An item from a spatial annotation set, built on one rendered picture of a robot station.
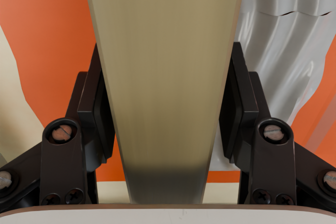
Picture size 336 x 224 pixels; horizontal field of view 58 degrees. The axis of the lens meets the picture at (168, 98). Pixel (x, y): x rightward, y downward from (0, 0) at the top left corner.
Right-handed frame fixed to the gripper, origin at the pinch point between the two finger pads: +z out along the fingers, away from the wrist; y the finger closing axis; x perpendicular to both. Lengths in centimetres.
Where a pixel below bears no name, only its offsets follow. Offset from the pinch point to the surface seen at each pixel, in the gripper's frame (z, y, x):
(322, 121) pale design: 6.9, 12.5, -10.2
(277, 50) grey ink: 6.5, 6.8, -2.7
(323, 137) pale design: 6.9, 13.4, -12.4
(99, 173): 6.9, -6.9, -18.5
